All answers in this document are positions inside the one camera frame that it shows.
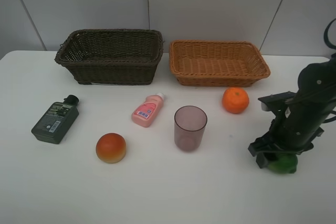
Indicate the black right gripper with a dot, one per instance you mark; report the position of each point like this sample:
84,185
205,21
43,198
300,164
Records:
292,131

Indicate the green lime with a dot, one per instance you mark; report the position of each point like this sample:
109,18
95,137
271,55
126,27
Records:
283,163

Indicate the orange tangerine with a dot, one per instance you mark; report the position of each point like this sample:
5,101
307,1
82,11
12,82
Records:
235,100

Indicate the dark green Mentholatum bottle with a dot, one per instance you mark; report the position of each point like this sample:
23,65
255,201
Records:
56,121

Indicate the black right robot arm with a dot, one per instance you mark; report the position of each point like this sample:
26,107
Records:
316,83

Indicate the translucent purple plastic cup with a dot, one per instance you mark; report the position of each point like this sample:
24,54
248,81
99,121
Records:
189,126

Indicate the light orange wicker basket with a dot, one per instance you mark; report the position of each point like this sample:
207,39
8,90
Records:
207,63

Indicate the pink lotion bottle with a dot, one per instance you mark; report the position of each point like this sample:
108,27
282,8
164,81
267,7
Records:
145,114

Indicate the round orange bread bun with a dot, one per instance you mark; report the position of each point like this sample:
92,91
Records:
111,148

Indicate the dark brown wicker basket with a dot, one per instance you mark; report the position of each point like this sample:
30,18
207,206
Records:
112,56

